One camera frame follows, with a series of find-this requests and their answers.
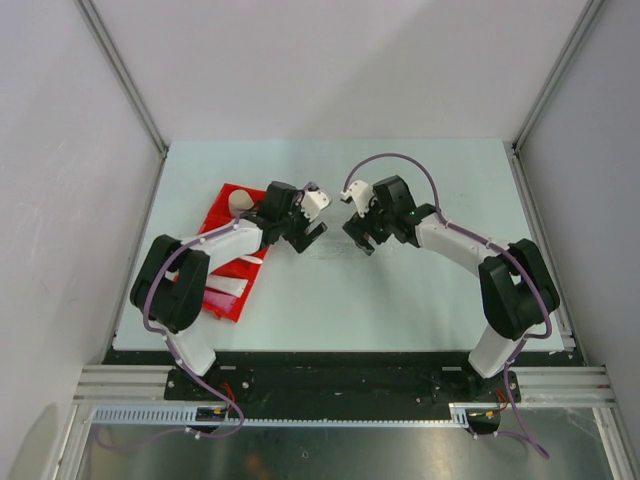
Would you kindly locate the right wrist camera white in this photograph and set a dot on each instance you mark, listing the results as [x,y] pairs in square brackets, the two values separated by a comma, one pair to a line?
[360,194]

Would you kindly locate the red plastic organizer bin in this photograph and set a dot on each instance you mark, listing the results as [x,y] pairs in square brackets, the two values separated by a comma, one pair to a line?
[218,216]

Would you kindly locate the beige plastic cup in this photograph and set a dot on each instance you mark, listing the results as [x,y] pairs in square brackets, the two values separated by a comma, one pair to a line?
[239,202]

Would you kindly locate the white slotted cable duct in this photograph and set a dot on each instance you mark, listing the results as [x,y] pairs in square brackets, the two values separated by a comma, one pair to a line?
[209,416]

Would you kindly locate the aluminium corner post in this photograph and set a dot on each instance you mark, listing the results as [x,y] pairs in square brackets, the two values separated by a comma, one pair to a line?
[114,59]
[580,32]

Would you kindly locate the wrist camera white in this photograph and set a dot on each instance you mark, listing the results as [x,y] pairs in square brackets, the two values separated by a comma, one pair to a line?
[314,201]
[360,194]

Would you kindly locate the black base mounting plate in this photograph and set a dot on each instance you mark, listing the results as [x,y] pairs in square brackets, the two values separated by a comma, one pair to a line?
[252,376]

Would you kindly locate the clear textured glass tray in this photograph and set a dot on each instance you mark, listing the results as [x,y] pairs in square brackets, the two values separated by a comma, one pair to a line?
[336,245]

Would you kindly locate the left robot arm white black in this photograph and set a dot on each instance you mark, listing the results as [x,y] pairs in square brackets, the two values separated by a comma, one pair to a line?
[170,286]

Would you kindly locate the right aluminium corner post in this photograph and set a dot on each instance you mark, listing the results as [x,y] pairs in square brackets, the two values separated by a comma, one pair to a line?
[580,32]

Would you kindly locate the white toothbrush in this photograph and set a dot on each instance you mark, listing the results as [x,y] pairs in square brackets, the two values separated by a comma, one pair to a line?
[251,259]

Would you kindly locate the pink toothpaste tube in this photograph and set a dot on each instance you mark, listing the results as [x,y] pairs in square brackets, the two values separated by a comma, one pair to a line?
[218,302]

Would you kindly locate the white toothpaste tube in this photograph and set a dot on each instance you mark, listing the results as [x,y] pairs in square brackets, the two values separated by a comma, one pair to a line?
[229,285]

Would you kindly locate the left aluminium corner post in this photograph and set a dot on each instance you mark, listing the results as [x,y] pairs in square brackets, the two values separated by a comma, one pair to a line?
[114,59]

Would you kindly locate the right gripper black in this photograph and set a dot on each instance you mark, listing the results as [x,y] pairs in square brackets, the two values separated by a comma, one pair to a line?
[357,228]

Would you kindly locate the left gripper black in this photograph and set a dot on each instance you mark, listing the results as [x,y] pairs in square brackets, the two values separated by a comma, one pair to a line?
[301,241]

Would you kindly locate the aluminium frame rail front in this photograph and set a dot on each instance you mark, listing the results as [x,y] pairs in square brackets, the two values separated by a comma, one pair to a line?
[540,387]

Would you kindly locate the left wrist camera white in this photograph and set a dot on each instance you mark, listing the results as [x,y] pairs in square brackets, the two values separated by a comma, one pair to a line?
[314,201]

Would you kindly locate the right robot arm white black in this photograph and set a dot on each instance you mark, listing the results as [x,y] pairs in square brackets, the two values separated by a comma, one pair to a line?
[517,292]

